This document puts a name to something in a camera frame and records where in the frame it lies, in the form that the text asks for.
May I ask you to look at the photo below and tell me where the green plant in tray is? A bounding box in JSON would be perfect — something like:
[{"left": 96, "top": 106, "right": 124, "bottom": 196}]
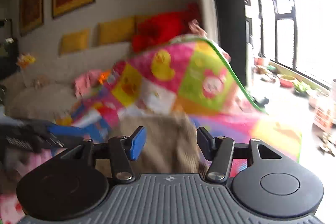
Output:
[{"left": 293, "top": 81, "right": 310, "bottom": 97}]

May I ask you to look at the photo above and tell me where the red plastic basin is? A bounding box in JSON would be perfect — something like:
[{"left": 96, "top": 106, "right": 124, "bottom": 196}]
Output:
[{"left": 277, "top": 74, "right": 297, "bottom": 88}]

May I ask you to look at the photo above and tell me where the orange printed cardboard box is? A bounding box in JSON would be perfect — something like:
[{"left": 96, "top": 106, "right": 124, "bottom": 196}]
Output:
[{"left": 313, "top": 99, "right": 335, "bottom": 132}]

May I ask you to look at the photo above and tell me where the brown dotted corduroy garment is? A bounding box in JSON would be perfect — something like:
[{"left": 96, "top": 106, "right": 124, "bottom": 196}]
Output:
[{"left": 107, "top": 113, "right": 208, "bottom": 177}]

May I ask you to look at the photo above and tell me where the pink cloth on sofa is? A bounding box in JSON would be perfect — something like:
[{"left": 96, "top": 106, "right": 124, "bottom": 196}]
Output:
[{"left": 74, "top": 69, "right": 102, "bottom": 98}]

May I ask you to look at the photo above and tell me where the dried peel pile on floor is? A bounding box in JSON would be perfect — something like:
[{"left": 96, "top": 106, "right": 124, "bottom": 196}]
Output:
[{"left": 317, "top": 132, "right": 335, "bottom": 157}]

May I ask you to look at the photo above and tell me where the yellow cushion left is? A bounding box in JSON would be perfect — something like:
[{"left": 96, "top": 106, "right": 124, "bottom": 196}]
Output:
[{"left": 59, "top": 29, "right": 90, "bottom": 55}]

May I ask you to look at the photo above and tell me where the red cushion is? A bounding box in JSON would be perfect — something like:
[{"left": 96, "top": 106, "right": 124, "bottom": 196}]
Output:
[{"left": 131, "top": 3, "right": 201, "bottom": 53}]

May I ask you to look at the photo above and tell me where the beige sofa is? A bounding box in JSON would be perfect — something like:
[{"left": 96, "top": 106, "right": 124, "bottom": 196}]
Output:
[{"left": 1, "top": 42, "right": 131, "bottom": 121}]

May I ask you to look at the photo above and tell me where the yellow cushion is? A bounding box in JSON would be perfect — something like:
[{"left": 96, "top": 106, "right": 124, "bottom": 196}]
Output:
[
  {"left": 59, "top": 29, "right": 90, "bottom": 55},
  {"left": 98, "top": 16, "right": 135, "bottom": 46}
]

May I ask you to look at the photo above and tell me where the colourful cartoon play mat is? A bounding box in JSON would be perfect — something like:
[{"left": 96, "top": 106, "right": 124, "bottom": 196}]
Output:
[{"left": 0, "top": 34, "right": 302, "bottom": 224}]

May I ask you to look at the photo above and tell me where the yellow cushion right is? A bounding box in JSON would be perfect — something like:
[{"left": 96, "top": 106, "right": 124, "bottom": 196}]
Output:
[{"left": 98, "top": 16, "right": 135, "bottom": 46}]

